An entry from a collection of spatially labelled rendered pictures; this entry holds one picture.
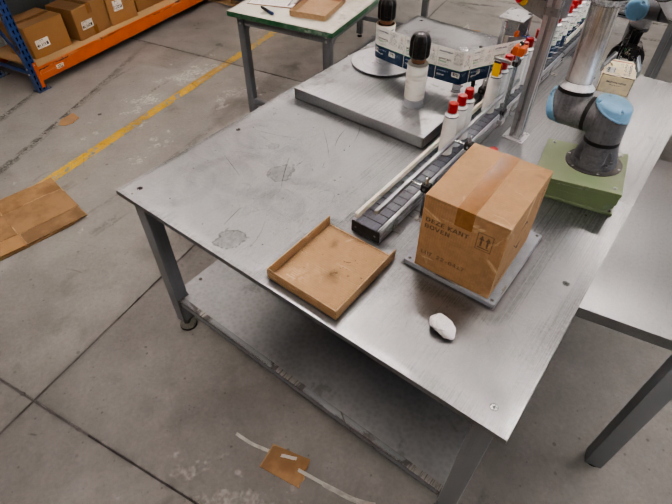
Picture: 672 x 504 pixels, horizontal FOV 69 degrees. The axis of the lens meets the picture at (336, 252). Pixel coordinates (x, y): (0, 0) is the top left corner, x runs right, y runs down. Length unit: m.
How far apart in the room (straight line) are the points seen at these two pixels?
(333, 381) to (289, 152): 0.91
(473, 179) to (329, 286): 0.51
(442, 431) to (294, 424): 0.61
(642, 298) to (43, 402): 2.29
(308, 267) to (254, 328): 0.70
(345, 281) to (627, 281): 0.84
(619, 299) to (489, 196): 0.52
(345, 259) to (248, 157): 0.66
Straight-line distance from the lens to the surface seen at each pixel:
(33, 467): 2.38
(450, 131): 1.84
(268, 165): 1.91
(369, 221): 1.58
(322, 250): 1.55
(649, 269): 1.78
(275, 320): 2.15
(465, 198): 1.33
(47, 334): 2.72
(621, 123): 1.88
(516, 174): 1.46
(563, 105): 1.91
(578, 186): 1.86
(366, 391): 1.96
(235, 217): 1.70
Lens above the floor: 1.94
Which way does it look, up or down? 46 degrees down
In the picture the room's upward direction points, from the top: straight up
